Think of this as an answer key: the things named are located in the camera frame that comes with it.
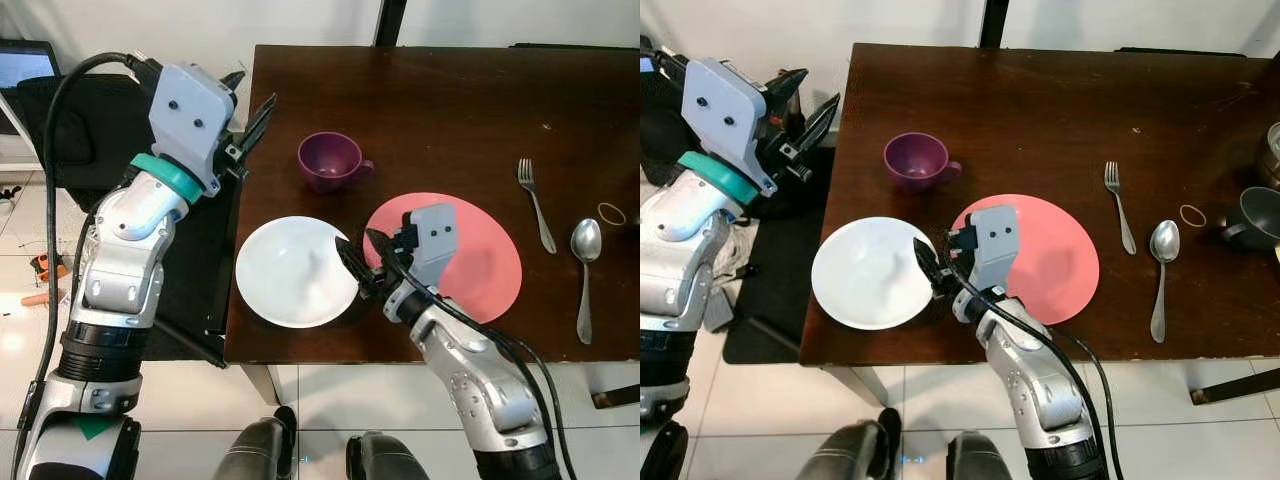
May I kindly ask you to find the white plate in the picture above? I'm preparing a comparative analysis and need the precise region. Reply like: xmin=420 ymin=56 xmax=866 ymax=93
xmin=811 ymin=216 xmax=936 ymax=331
xmin=235 ymin=215 xmax=359 ymax=329

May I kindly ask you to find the purple cup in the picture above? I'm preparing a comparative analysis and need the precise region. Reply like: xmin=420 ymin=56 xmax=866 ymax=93
xmin=297 ymin=131 xmax=376 ymax=194
xmin=883 ymin=132 xmax=963 ymax=195

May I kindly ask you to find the pink round plate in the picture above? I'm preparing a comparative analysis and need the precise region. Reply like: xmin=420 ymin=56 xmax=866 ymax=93
xmin=950 ymin=194 xmax=1101 ymax=326
xmin=363 ymin=192 xmax=524 ymax=324

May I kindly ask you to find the dark brown wooden table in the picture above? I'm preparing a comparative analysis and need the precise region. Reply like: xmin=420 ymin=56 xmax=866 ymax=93
xmin=222 ymin=43 xmax=641 ymax=409
xmin=800 ymin=42 xmax=1280 ymax=406

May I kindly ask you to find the silver fork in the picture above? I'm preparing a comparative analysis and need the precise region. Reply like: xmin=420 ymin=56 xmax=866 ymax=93
xmin=517 ymin=158 xmax=558 ymax=255
xmin=1104 ymin=161 xmax=1138 ymax=256

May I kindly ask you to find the black vertical beam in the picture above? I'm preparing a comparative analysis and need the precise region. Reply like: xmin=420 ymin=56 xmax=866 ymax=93
xmin=980 ymin=0 xmax=1013 ymax=49
xmin=375 ymin=0 xmax=408 ymax=47

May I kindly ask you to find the silver spoon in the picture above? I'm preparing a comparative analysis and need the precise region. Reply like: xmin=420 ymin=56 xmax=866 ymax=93
xmin=570 ymin=218 xmax=603 ymax=346
xmin=1149 ymin=220 xmax=1181 ymax=344

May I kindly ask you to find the robot right leg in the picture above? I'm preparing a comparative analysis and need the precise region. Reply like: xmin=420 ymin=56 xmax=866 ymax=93
xmin=346 ymin=430 xmax=433 ymax=480
xmin=945 ymin=430 xmax=1013 ymax=480

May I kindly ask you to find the robot leg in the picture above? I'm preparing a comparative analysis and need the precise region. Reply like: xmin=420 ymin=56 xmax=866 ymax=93
xmin=346 ymin=430 xmax=433 ymax=480
xmin=213 ymin=405 xmax=299 ymax=480
xmin=945 ymin=430 xmax=1013 ymax=480
xmin=800 ymin=408 xmax=903 ymax=480

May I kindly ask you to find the robot left leg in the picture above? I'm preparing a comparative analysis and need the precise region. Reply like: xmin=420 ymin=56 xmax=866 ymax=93
xmin=213 ymin=405 xmax=299 ymax=480
xmin=800 ymin=408 xmax=903 ymax=480

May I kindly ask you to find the orange tool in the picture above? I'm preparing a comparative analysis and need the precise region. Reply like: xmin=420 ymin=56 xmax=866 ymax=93
xmin=28 ymin=253 xmax=71 ymax=283

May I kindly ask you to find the dark grey pot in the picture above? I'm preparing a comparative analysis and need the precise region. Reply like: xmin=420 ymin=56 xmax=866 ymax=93
xmin=1218 ymin=186 xmax=1280 ymax=251

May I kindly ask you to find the metal jar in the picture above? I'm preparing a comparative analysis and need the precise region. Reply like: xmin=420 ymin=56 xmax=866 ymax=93
xmin=1260 ymin=122 xmax=1280 ymax=189

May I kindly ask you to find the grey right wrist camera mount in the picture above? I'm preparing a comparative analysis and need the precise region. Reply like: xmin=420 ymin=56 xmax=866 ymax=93
xmin=965 ymin=205 xmax=1021 ymax=291
xmin=405 ymin=203 xmax=458 ymax=288

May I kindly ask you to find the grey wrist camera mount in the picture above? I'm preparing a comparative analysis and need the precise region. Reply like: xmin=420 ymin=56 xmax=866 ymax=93
xmin=965 ymin=205 xmax=1021 ymax=291
xmin=405 ymin=203 xmax=458 ymax=288
xmin=682 ymin=57 xmax=776 ymax=196
xmin=148 ymin=62 xmax=237 ymax=197

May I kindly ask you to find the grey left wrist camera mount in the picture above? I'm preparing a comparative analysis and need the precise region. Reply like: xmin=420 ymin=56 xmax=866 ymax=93
xmin=148 ymin=62 xmax=237 ymax=197
xmin=682 ymin=57 xmax=776 ymax=196

